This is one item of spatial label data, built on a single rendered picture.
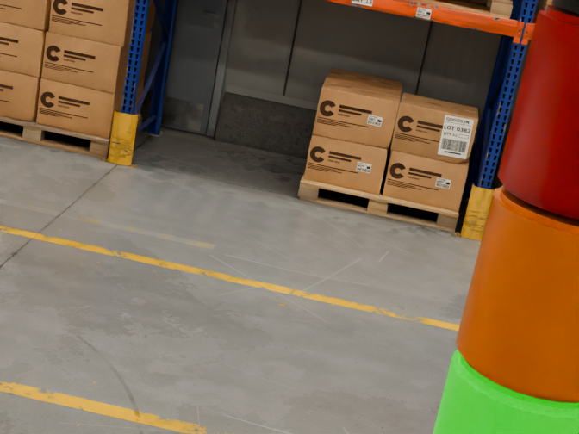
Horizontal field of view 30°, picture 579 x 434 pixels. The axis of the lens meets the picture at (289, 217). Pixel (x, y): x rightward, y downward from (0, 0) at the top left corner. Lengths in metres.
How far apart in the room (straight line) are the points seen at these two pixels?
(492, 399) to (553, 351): 0.02
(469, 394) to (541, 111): 0.09
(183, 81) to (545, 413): 9.10
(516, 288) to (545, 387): 0.03
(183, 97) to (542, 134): 9.13
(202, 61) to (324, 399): 4.72
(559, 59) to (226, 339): 5.32
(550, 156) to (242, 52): 9.03
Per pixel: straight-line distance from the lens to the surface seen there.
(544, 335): 0.32
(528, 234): 0.31
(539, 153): 0.31
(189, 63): 9.36
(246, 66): 9.33
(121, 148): 8.19
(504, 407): 0.33
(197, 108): 9.41
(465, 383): 0.33
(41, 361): 5.15
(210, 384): 5.13
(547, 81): 0.31
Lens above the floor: 2.35
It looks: 18 degrees down
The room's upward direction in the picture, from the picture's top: 11 degrees clockwise
